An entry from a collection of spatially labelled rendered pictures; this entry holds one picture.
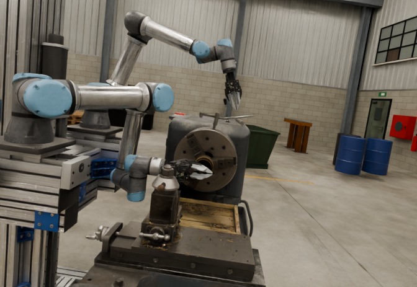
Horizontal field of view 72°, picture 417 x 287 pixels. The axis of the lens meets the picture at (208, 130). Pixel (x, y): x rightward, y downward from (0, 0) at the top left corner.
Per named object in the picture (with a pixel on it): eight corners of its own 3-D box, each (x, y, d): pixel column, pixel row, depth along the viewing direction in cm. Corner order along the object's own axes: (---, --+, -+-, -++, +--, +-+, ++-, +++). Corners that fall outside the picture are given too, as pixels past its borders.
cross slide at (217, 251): (118, 229, 94) (120, 216, 94) (248, 249, 92) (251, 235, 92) (95, 257, 78) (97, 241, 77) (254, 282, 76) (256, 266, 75)
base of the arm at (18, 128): (-8, 139, 95) (-7, 110, 94) (25, 134, 110) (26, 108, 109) (35, 145, 94) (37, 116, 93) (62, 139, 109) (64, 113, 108)
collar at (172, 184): (155, 180, 87) (156, 171, 87) (180, 184, 87) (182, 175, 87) (148, 188, 80) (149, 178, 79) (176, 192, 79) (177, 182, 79)
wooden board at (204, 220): (161, 202, 138) (162, 194, 138) (236, 212, 136) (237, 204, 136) (144, 230, 108) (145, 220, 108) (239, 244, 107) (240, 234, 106)
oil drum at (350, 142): (329, 167, 742) (336, 134, 733) (351, 170, 747) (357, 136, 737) (342, 173, 684) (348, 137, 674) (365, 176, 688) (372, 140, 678)
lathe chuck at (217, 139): (170, 178, 152) (184, 121, 149) (228, 193, 151) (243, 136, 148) (167, 183, 143) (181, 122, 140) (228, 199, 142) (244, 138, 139)
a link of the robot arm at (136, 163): (128, 170, 126) (130, 152, 125) (152, 174, 125) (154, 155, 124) (121, 175, 118) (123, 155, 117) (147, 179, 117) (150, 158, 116)
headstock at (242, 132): (175, 163, 219) (181, 112, 215) (237, 172, 217) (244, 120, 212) (156, 186, 160) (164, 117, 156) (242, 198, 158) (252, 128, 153)
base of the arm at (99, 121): (73, 126, 144) (74, 106, 143) (88, 124, 159) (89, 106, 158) (102, 130, 143) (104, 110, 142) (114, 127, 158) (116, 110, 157)
